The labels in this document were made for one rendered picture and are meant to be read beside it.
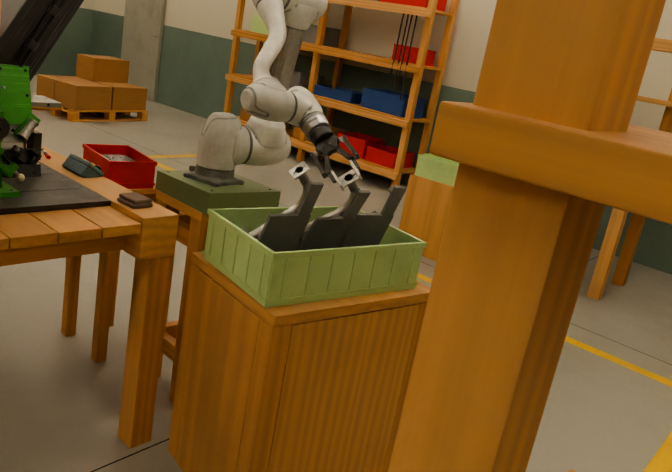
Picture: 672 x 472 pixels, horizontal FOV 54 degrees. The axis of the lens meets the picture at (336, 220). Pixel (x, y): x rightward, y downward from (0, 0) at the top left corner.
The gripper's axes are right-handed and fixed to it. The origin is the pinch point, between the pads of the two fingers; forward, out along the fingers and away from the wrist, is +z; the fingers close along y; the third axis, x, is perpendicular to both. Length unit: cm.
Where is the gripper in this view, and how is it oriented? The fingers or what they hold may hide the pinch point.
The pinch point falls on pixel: (347, 176)
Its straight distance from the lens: 204.3
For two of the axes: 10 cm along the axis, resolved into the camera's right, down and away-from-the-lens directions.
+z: 4.3, 7.3, -5.4
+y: 8.6, -5.0, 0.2
